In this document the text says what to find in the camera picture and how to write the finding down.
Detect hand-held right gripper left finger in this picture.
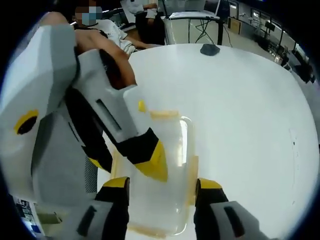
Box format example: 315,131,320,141
62,176,131,240

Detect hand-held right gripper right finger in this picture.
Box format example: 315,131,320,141
193,177,270,240

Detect clear container with yellow buckles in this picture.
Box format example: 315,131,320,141
109,109,200,237

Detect person's left hand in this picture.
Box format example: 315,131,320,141
99,46,138,91

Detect person's white shirt torso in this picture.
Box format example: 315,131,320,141
94,18,138,53

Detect printed paper sheet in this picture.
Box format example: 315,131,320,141
13,194,49,237

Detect small black cloth lump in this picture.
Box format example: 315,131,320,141
199,43,222,58

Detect large white laptop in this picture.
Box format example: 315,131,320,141
168,0,222,21

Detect black-legged stand table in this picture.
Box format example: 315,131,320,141
188,17,225,46

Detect brown board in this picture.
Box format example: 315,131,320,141
227,16,242,35

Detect office desks with monitors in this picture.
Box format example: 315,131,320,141
249,7,317,84

